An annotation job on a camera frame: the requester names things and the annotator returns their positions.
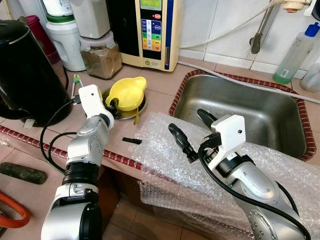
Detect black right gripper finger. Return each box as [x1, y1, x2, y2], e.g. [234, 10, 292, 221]
[168, 123, 199, 163]
[196, 108, 219, 133]

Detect yellow plastic funnel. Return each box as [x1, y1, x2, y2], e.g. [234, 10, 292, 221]
[105, 76, 148, 125]

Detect shallow steel bowl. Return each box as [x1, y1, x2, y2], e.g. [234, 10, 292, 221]
[100, 87, 148, 121]

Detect clear bubble wrap sheet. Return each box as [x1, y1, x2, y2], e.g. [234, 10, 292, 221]
[129, 112, 320, 238]

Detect short black tape piece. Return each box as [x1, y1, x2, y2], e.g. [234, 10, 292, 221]
[122, 136, 144, 145]

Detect jar of brown powder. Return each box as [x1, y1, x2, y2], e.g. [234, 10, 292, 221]
[80, 34, 123, 80]

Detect stainless steel sink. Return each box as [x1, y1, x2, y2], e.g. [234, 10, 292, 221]
[172, 74, 309, 161]

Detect green topped metal tongs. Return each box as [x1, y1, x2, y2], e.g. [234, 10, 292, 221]
[70, 73, 84, 99]

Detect cream water ionizer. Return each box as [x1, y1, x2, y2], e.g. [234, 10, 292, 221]
[106, 0, 186, 72]

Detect white water filter jug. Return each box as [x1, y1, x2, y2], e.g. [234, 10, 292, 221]
[42, 0, 88, 72]

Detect dark red cabinet door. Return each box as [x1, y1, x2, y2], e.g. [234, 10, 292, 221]
[92, 165, 151, 226]

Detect grey plastic container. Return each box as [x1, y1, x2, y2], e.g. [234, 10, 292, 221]
[70, 0, 112, 41]

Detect grey metal faucet lever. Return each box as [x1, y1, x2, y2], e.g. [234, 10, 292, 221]
[251, 4, 277, 55]

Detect black electric kettle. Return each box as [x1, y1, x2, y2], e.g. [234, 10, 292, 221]
[0, 20, 74, 128]

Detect dark red mug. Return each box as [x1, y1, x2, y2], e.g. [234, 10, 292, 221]
[25, 15, 61, 66]

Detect clear bottle blue cap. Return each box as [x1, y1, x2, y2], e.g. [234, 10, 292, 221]
[273, 22, 320, 85]

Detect dark green oblong object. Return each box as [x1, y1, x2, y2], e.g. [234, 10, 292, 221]
[0, 161, 49, 185]

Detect black hanging pan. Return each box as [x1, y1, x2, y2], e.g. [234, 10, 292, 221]
[312, 0, 320, 21]

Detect cream faucet fitting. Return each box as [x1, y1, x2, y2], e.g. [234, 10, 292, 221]
[281, 0, 313, 13]

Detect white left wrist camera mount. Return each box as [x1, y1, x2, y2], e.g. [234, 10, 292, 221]
[77, 84, 107, 120]

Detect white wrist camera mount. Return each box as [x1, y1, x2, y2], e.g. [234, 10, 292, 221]
[77, 84, 107, 120]
[201, 114, 247, 172]

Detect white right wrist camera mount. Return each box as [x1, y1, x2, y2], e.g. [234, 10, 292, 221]
[201, 114, 247, 172]

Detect grey hose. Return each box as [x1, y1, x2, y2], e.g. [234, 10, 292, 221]
[177, 59, 320, 105]

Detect white hose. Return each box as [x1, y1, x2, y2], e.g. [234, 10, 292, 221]
[179, 0, 283, 50]

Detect orange gas hose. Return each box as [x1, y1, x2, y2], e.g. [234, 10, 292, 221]
[0, 192, 32, 230]

